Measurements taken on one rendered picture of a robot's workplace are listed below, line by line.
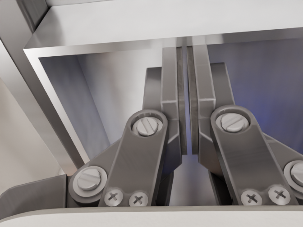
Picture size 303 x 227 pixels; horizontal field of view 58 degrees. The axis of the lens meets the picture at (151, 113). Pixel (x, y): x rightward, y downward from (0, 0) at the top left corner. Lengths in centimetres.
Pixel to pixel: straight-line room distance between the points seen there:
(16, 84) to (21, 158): 191
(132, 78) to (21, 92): 7
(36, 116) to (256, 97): 14
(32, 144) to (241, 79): 179
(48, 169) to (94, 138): 195
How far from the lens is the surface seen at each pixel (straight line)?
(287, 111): 19
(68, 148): 18
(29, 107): 20
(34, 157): 203
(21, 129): 180
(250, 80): 16
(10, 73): 18
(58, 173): 74
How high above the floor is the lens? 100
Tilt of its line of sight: 43 degrees down
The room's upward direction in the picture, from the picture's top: 176 degrees counter-clockwise
